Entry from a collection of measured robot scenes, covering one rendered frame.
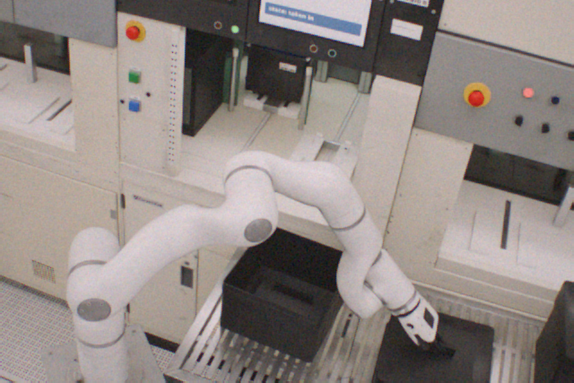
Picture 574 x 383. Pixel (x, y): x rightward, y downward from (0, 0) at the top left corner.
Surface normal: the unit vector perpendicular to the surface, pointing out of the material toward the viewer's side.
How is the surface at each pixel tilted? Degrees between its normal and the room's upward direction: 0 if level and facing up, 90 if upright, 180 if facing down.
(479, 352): 0
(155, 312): 90
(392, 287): 66
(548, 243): 0
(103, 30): 90
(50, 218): 90
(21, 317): 0
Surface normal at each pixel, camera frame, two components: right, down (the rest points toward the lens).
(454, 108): -0.30, 0.53
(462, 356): 0.11, -0.80
